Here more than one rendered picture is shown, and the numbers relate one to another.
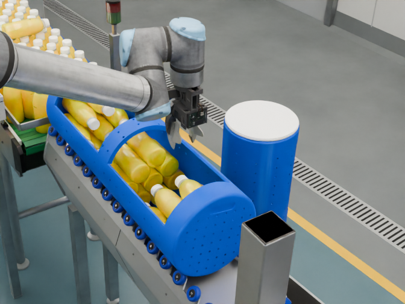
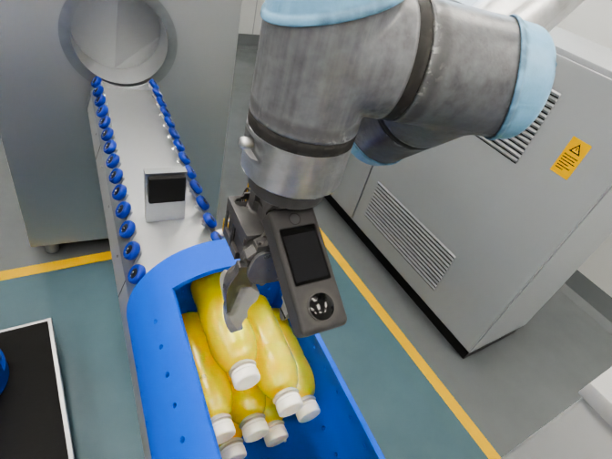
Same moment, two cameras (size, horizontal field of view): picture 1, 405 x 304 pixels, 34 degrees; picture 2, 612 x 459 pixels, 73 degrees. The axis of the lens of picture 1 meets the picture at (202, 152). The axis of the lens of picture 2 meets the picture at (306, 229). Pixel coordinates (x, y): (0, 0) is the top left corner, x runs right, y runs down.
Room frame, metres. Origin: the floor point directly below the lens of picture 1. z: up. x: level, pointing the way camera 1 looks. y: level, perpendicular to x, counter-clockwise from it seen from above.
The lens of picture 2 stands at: (1.89, 0.07, 1.69)
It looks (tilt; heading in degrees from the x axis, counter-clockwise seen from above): 39 degrees down; 179
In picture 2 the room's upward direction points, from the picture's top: 17 degrees clockwise
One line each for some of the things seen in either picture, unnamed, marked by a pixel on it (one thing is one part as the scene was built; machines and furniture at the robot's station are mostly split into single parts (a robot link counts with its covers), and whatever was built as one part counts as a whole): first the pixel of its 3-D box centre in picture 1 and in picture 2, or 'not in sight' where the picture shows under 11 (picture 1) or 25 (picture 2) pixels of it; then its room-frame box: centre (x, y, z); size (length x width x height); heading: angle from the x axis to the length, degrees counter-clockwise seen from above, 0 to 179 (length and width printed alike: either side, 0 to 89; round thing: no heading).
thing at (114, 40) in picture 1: (119, 139); not in sight; (2.69, 0.41, 0.55); 0.04 x 0.04 x 1.10; 35
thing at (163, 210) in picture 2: not in sight; (166, 197); (1.08, -0.28, 1.00); 0.10 x 0.04 x 0.15; 125
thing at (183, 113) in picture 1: (188, 102); (274, 219); (1.57, 0.04, 1.43); 0.09 x 0.08 x 0.12; 35
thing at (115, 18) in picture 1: (113, 15); not in sight; (2.69, 0.41, 1.18); 0.06 x 0.06 x 0.05
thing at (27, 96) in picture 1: (30, 96); not in sight; (2.32, 0.70, 0.99); 0.07 x 0.07 x 0.19
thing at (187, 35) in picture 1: (186, 44); (324, 52); (1.58, 0.05, 1.60); 0.10 x 0.09 x 0.12; 107
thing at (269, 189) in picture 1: (252, 211); not in sight; (2.14, -0.22, 0.59); 0.28 x 0.28 x 0.88
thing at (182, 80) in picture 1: (187, 73); (291, 153); (1.58, 0.05, 1.51); 0.10 x 0.09 x 0.05; 125
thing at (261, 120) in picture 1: (261, 120); not in sight; (2.14, -0.22, 1.03); 0.28 x 0.28 x 0.01
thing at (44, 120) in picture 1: (69, 113); not in sight; (2.24, 0.53, 0.96); 0.40 x 0.01 x 0.03; 125
